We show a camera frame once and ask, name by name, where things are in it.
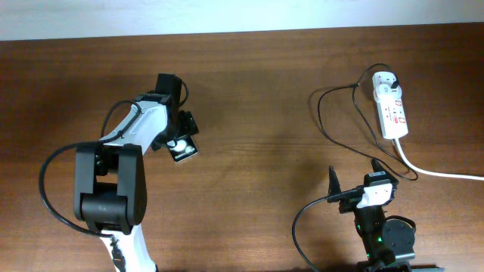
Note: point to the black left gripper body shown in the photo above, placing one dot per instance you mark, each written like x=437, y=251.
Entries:
x=184, y=127

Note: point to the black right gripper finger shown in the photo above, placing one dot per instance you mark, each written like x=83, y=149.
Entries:
x=378, y=169
x=334, y=184

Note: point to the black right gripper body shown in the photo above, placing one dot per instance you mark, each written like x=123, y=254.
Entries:
x=365, y=217

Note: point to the black Galaxy flip phone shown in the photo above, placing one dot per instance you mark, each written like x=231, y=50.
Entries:
x=182, y=148

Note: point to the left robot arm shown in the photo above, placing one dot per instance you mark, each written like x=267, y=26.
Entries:
x=110, y=184

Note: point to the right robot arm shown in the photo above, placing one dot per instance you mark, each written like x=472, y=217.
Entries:
x=388, y=240

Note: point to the white USB charger plug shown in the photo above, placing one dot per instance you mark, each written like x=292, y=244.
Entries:
x=385, y=78

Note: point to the white power strip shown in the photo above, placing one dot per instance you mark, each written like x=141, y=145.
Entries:
x=391, y=113

